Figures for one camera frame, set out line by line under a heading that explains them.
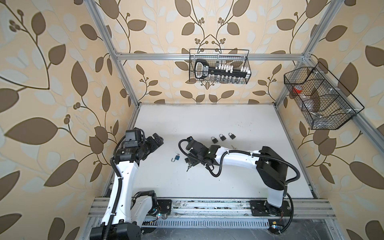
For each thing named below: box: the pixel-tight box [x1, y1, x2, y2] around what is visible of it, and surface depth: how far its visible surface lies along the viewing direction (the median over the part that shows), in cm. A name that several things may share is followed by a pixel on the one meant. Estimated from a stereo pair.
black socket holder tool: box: [194, 60, 249, 79], surface depth 85 cm
